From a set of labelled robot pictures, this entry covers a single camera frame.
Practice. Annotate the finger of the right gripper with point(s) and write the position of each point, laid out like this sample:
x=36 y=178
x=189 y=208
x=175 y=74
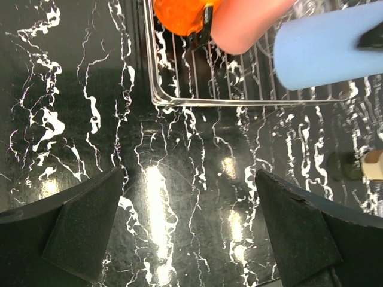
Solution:
x=372 y=40

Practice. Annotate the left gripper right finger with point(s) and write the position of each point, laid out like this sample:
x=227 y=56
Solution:
x=317 y=242

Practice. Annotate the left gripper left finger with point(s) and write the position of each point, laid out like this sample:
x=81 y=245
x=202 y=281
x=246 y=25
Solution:
x=61 y=240

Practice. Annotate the blue plastic cup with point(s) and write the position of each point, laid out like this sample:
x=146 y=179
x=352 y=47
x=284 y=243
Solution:
x=321 y=49

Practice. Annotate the pink plastic cup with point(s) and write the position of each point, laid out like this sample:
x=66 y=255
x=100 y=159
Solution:
x=238 y=24

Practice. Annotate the orange cup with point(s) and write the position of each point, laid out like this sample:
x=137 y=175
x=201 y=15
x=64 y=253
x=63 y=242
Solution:
x=187 y=18

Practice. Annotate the metal cup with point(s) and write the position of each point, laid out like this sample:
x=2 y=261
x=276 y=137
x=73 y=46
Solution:
x=346 y=166

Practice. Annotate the wire dish rack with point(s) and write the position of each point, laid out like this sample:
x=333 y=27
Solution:
x=180 y=76

